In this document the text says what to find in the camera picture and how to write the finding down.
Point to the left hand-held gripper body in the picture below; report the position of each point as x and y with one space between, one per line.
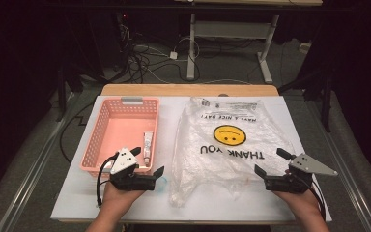
124 162

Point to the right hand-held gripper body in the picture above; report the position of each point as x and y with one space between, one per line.
302 166

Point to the white ointment tube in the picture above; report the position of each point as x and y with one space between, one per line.
148 145

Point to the pink plastic basket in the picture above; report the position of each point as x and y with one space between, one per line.
125 129

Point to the clear plastic bag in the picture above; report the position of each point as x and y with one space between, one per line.
232 161

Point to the person's left hand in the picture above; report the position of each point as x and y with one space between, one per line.
119 198

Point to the person's right hand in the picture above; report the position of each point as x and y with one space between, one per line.
298 201

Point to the white table mat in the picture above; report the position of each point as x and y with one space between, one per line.
174 199

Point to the black metal stand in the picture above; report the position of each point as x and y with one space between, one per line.
61 96

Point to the white power adapter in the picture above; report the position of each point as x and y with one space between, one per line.
173 55

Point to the metal floor rail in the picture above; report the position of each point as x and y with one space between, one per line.
32 170
344 174

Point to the white metal desk frame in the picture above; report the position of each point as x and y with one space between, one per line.
228 29

